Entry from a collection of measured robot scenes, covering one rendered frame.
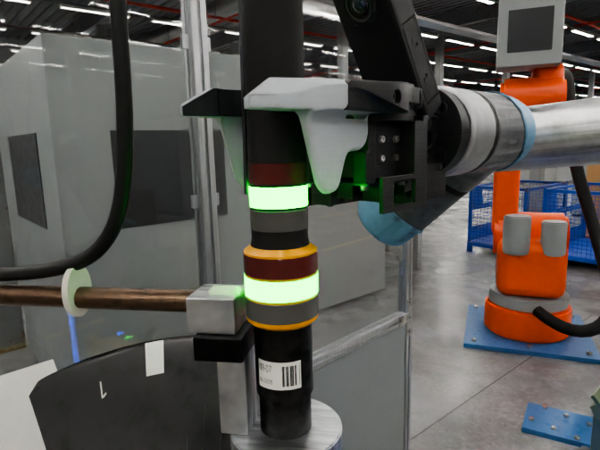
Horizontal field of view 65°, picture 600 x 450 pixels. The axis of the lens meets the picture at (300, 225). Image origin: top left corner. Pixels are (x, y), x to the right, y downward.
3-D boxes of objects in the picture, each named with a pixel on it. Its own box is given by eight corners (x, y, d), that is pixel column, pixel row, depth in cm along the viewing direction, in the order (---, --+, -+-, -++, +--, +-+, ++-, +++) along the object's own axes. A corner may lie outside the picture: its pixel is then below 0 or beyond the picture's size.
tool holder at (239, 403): (181, 471, 27) (169, 310, 26) (221, 405, 34) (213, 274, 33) (337, 487, 26) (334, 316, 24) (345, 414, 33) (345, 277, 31)
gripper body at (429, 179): (380, 216, 29) (470, 196, 37) (380, 68, 27) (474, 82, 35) (292, 206, 34) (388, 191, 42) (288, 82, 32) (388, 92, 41)
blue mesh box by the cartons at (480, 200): (464, 251, 691) (467, 184, 674) (506, 238, 772) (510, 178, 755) (526, 262, 625) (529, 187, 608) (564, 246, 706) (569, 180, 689)
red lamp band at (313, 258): (234, 279, 26) (233, 258, 26) (254, 260, 30) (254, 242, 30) (312, 281, 25) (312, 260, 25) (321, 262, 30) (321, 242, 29)
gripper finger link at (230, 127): (188, 196, 26) (323, 185, 31) (181, 86, 25) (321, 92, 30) (170, 192, 29) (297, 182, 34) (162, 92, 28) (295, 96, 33)
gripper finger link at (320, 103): (300, 205, 21) (382, 187, 29) (296, 67, 20) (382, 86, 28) (245, 203, 23) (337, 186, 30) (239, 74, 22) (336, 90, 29)
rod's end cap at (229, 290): (204, 291, 28) (236, 292, 28) (215, 281, 30) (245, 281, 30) (205, 323, 28) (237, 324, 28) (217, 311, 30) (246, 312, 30)
